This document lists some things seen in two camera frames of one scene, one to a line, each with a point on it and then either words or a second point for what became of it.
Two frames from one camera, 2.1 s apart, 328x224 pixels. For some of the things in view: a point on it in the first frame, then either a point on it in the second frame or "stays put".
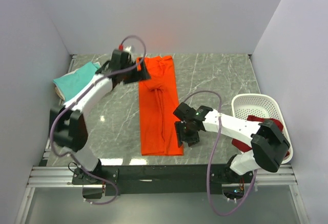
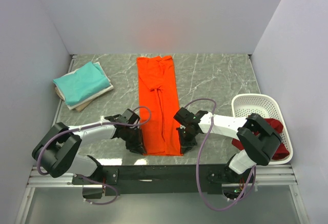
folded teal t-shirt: [68, 82] stays put
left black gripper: [139, 76] -> [138, 146]
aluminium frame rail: [47, 177] stays put
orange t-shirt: [158, 98] stays put
